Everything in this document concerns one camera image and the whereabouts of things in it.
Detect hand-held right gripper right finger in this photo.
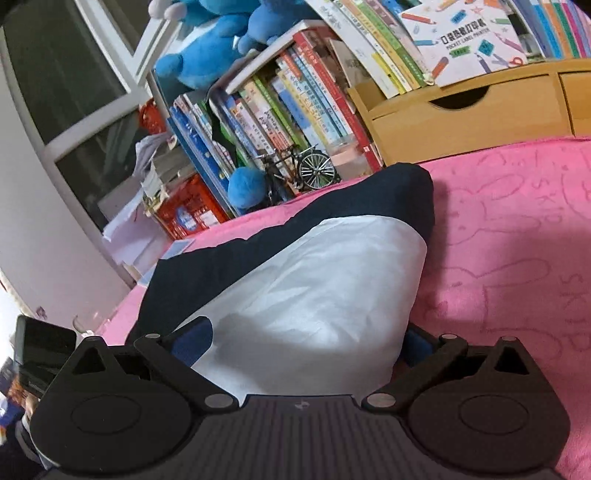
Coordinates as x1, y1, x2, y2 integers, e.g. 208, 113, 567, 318
363, 325, 539, 412

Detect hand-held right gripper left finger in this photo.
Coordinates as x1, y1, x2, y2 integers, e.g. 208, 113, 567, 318
69, 318, 240, 412

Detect navy white striped jacket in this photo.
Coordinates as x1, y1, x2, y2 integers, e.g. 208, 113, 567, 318
126, 162, 435, 402

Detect light blue booklet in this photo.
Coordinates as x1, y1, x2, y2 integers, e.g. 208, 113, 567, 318
164, 237, 195, 259

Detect white grid paper sheets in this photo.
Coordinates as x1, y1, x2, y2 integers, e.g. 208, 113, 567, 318
102, 187, 167, 282

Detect pink rabbit-print blanket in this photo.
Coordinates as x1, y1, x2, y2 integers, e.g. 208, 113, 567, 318
92, 136, 591, 480

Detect red plastic crate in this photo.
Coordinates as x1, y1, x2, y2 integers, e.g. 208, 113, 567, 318
154, 174, 229, 241

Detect black glossy device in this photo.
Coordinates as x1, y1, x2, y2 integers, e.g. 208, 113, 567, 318
14, 316, 77, 395

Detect blue plush ball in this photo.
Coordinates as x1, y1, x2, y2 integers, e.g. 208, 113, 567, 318
228, 167, 269, 208

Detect stack of paper workbooks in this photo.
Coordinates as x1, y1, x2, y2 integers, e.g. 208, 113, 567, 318
134, 134, 199, 217

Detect clear plastic jar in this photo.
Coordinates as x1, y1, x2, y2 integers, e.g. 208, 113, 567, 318
325, 138, 365, 171

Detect black model bicycle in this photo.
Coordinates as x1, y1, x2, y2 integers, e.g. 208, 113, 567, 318
254, 144, 338, 204

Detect wooden drawer organizer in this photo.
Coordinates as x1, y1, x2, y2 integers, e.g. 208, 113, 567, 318
347, 60, 591, 168

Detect red plastic basket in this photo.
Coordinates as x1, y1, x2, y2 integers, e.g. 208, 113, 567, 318
139, 98, 160, 134

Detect row of tall books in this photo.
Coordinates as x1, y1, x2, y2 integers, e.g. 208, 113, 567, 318
166, 30, 384, 217

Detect blue plush toy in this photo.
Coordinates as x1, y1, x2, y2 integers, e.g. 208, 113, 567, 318
247, 0, 319, 47
154, 0, 259, 90

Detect white printed cardboard box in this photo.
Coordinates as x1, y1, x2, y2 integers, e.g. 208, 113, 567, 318
399, 0, 529, 88

